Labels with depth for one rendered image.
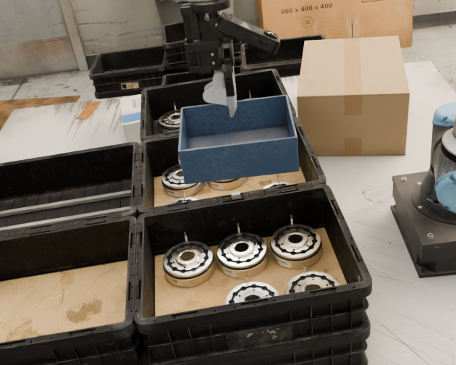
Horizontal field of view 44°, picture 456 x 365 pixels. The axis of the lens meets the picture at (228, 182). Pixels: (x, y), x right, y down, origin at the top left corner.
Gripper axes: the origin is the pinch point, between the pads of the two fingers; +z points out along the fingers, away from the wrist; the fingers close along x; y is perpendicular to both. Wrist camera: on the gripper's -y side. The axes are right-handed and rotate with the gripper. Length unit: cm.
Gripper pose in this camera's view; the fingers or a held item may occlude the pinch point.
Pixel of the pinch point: (234, 108)
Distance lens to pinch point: 107.1
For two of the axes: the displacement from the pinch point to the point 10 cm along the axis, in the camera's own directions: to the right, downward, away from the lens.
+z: 1.2, 8.8, 4.6
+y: -9.9, 0.9, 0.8
